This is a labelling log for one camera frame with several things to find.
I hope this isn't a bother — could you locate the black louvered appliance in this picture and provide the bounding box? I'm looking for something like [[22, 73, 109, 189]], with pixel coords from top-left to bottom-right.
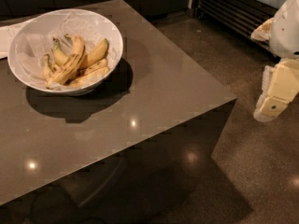
[[198, 0, 286, 57]]

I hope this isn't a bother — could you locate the small banana far left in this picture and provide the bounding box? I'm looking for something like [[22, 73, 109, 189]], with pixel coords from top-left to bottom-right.
[[43, 54, 53, 81]]

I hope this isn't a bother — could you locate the yellow banana upper right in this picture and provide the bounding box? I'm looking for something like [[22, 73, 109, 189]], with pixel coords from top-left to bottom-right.
[[80, 38, 109, 69]]

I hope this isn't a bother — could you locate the banana middle right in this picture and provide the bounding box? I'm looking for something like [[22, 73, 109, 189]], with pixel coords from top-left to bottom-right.
[[79, 59, 107, 75]]

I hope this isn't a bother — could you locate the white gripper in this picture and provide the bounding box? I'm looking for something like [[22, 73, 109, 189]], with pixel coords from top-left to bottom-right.
[[250, 0, 299, 122]]

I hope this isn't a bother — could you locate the banana bottom right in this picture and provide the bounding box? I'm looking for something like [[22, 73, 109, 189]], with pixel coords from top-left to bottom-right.
[[68, 66, 109, 88]]

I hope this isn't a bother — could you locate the white cloth on table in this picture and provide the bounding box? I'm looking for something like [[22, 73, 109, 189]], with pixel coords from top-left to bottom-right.
[[0, 19, 32, 59]]

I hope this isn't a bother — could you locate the long spotted banana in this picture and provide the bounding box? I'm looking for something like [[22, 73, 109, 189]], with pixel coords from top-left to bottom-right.
[[47, 34, 85, 89]]

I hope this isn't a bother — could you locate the green tipped banana left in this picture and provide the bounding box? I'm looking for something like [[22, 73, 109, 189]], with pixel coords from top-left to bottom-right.
[[51, 38, 68, 66]]

